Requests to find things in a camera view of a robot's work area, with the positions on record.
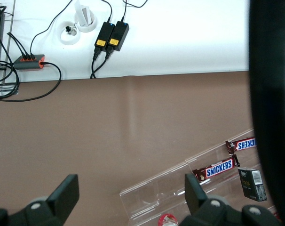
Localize white ring holder with paper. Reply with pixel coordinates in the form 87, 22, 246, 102
74, 0, 96, 33

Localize grey orange USB hub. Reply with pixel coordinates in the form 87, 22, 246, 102
13, 54, 47, 71

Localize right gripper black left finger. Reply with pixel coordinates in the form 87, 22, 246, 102
0, 174, 80, 226

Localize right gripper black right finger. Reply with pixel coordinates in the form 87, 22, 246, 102
180, 173, 282, 226

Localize red can white lid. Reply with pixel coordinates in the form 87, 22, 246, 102
158, 213, 179, 226

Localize black hub output cable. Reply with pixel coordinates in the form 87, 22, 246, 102
0, 61, 62, 102

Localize black power adapter yellow label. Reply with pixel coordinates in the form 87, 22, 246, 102
94, 21, 115, 51
107, 20, 130, 52

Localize thick blurred black cable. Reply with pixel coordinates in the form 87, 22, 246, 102
248, 0, 285, 226

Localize black hub input cables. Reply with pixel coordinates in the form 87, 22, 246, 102
7, 32, 35, 60

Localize thin black cable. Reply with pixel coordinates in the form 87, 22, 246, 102
30, 0, 73, 56

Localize black adapter power cord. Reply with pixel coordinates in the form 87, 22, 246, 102
91, 48, 113, 79
90, 46, 101, 79

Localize clear acrylic stepped display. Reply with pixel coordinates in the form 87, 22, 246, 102
119, 128, 278, 226

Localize Snickers bar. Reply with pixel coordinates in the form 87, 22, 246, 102
225, 137, 256, 155
192, 154, 241, 183

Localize silver metal bracket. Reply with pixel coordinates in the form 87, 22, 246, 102
0, 83, 19, 96

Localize small black box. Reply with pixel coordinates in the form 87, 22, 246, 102
237, 167, 268, 202

